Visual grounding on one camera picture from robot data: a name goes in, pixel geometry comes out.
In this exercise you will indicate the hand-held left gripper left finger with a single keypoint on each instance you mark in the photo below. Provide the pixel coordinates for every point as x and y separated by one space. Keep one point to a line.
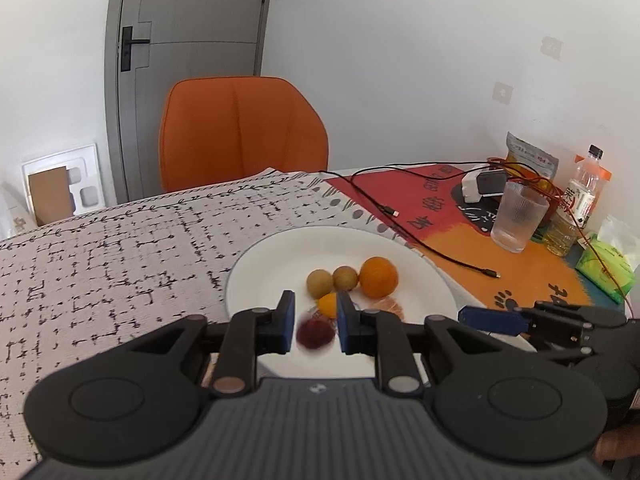
287 321

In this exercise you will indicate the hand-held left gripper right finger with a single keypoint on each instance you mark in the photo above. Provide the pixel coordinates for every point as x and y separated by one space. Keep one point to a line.
344 321

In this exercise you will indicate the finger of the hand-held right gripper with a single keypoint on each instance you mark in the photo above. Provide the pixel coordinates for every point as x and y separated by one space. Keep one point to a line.
580 316
492 320

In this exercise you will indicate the small orange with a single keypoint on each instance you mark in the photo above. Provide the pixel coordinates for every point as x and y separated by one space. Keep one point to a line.
328 305

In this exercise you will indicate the dark maroon fruit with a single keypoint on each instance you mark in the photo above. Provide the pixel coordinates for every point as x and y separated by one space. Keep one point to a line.
315 335

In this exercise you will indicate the brown kiwi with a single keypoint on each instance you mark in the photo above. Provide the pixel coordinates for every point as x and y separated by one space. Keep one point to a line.
319 282
346 278

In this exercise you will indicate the peeled citrus segment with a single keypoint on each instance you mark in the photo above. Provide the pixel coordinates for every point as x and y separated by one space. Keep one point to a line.
391 308

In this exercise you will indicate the round orange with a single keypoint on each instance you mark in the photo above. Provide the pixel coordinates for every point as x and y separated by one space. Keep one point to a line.
378 277

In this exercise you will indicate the person's right hand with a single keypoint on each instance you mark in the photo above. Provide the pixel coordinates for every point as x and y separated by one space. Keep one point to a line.
620 442

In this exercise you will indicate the green tissue pack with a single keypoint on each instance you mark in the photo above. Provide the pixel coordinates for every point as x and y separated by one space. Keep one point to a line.
605 265

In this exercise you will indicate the orange and red table mat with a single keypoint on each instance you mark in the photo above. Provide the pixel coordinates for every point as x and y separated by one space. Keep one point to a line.
525 270

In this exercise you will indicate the ribbed glass cup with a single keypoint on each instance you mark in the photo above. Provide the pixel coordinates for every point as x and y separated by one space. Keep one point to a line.
519 217

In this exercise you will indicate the clear plastic bottle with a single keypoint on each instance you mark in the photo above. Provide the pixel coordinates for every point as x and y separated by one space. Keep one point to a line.
575 205

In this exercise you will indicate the white charger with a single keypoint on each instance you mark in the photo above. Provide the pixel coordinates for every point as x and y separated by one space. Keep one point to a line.
470 187

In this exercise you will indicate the grey snack bag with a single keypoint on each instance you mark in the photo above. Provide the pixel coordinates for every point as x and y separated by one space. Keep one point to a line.
532 155

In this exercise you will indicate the orange chair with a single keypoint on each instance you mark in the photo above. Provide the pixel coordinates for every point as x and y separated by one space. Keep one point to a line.
240 135

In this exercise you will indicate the white foam packaging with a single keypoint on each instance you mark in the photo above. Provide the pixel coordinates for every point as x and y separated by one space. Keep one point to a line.
87 175

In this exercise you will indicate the brown cardboard piece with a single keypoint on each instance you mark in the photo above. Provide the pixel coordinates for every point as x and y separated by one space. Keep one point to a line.
50 195

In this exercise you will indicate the clear plastic bag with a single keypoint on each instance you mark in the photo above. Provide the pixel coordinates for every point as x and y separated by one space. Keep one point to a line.
12 210

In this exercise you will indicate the grey door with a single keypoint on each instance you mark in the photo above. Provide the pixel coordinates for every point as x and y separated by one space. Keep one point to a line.
200 10

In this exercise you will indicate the white wall socket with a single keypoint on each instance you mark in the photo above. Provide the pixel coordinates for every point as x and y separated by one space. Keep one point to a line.
502 92

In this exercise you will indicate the white wall cover plate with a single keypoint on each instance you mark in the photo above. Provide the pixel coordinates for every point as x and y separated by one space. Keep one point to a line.
553 47

